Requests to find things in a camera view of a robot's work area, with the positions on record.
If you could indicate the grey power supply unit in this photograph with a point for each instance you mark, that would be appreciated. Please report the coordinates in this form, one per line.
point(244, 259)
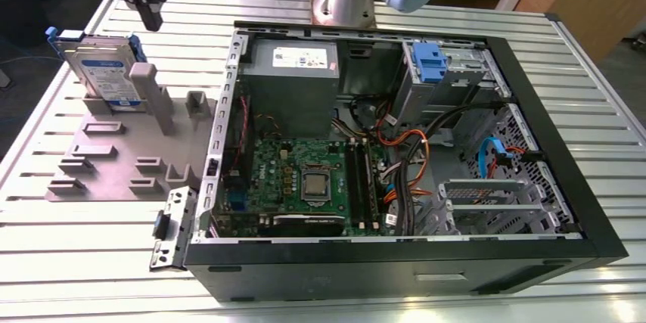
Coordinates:
point(287, 103)

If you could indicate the metal expansion slot retainer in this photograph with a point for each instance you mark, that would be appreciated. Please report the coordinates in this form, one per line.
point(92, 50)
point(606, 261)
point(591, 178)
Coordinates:
point(183, 205)

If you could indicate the black open PC case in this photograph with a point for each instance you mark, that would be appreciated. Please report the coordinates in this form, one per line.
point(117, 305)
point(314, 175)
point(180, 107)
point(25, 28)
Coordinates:
point(352, 274)

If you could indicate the silver CPU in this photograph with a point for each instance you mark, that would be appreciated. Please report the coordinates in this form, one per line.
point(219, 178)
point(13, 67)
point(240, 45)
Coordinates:
point(316, 186)

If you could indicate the metal disk bay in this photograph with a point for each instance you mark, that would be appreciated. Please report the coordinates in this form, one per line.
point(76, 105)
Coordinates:
point(484, 207)

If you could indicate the metal drive cage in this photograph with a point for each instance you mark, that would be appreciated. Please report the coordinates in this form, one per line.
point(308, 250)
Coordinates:
point(423, 100)

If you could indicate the green motherboard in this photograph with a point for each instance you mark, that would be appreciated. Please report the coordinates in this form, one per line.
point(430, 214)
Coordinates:
point(272, 171)

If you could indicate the grey parts rack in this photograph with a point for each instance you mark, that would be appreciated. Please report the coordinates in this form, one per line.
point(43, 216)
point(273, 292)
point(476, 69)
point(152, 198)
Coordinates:
point(125, 149)

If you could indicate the black RAM slot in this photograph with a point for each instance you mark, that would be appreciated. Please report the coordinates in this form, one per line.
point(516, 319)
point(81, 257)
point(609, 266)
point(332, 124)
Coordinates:
point(354, 187)
point(372, 187)

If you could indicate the black graphics card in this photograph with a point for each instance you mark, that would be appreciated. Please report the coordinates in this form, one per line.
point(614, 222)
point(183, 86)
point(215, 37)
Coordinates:
point(307, 222)

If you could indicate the hard disk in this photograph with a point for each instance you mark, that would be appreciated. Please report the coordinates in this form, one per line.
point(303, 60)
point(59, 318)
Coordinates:
point(103, 69)

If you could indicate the blue drive cage latch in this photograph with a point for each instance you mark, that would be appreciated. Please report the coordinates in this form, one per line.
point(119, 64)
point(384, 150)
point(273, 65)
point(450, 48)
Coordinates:
point(428, 62)

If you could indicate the black chair base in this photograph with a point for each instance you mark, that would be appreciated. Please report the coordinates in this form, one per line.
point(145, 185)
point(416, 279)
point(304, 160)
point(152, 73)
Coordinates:
point(638, 39)

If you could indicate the CPU socket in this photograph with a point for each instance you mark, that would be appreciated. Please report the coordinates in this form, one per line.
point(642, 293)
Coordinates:
point(316, 167)

